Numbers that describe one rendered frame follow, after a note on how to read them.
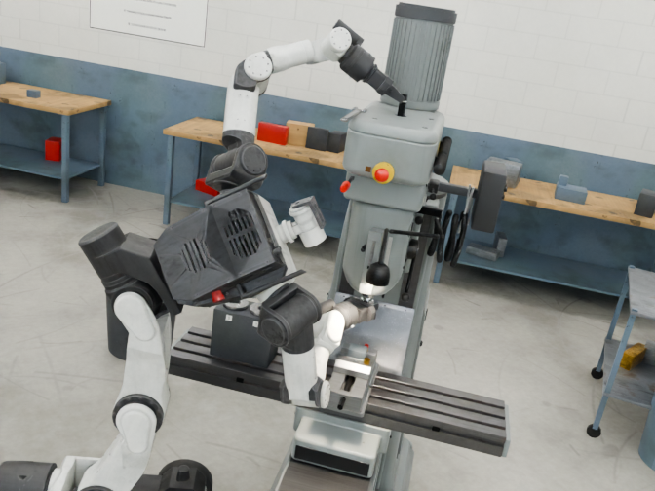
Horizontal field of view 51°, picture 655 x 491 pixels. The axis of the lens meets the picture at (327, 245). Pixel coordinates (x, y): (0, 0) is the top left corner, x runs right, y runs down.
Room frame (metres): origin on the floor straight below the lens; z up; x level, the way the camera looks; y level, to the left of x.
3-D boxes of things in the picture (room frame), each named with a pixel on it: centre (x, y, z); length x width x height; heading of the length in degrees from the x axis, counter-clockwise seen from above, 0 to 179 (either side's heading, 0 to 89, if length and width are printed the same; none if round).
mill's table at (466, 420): (2.10, -0.10, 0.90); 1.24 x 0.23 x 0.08; 81
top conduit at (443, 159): (2.10, -0.31, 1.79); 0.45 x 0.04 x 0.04; 171
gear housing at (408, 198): (2.13, -0.17, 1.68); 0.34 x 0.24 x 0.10; 171
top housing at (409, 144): (2.11, -0.16, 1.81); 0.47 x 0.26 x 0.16; 171
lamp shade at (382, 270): (1.90, -0.17, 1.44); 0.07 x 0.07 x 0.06
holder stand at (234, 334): (2.16, 0.24, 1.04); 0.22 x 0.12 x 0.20; 80
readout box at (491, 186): (2.33, -0.54, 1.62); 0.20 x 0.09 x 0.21; 171
